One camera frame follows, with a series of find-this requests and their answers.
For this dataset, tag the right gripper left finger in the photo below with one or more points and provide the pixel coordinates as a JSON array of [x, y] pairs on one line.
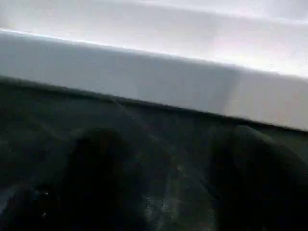
[[89, 183]]

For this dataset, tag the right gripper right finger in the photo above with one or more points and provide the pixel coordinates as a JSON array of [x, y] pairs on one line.
[[260, 183]]

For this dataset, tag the white plastic table top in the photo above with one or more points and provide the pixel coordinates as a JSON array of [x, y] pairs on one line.
[[144, 60]]

